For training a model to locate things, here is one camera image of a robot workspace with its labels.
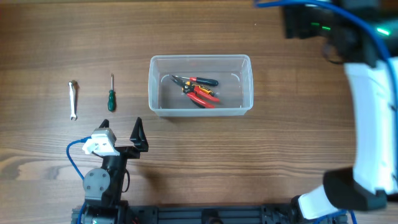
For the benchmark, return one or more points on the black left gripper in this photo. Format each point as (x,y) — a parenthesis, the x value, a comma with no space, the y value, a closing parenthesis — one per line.
(139,140)

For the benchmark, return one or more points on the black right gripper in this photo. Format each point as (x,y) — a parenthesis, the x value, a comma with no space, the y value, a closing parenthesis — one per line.
(305,14)

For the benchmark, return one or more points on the small silver wrench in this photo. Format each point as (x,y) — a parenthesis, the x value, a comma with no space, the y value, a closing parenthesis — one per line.
(72,93)

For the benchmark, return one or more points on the orange black needle-nose pliers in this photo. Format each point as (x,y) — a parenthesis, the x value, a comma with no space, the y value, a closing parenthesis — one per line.
(206,90)

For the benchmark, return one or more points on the red black screwdriver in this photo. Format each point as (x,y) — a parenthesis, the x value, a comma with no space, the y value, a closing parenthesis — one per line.
(200,80)

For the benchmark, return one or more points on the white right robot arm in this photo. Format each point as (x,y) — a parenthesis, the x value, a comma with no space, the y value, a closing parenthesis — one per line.
(366,40)

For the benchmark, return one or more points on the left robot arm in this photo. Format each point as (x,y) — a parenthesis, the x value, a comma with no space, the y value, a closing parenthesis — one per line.
(104,186)

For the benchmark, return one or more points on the clear plastic container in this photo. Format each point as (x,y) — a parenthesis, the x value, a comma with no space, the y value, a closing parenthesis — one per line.
(235,89)

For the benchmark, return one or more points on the green handled screwdriver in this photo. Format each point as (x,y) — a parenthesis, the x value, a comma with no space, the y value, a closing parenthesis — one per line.
(112,96)

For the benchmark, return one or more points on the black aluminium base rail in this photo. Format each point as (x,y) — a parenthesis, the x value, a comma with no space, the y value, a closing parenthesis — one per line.
(261,214)

